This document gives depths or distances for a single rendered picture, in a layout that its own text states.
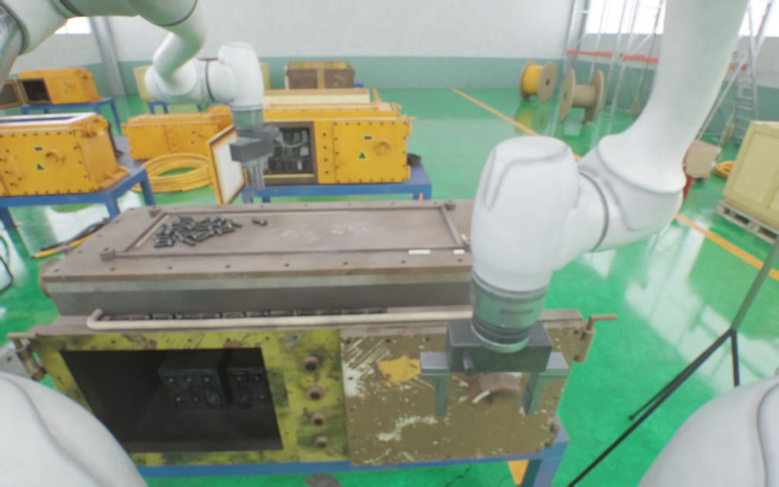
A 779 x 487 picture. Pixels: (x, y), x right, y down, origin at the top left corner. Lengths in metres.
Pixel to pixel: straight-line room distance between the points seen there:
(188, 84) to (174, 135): 6.34
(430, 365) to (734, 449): 0.36
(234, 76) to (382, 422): 1.04
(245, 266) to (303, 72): 8.48
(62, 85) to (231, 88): 10.43
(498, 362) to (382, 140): 3.10
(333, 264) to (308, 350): 0.24
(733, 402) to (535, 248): 0.20
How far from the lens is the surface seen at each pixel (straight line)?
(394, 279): 1.03
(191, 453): 1.52
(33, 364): 1.40
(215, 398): 1.62
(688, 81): 0.44
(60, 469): 0.29
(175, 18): 0.71
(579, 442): 2.50
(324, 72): 9.37
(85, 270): 1.27
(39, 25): 0.66
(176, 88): 1.13
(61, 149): 4.38
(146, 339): 1.19
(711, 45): 0.41
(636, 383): 2.97
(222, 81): 1.13
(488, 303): 0.46
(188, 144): 7.39
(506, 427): 1.38
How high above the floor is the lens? 1.90
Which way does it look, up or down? 29 degrees down
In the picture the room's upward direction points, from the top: straight up
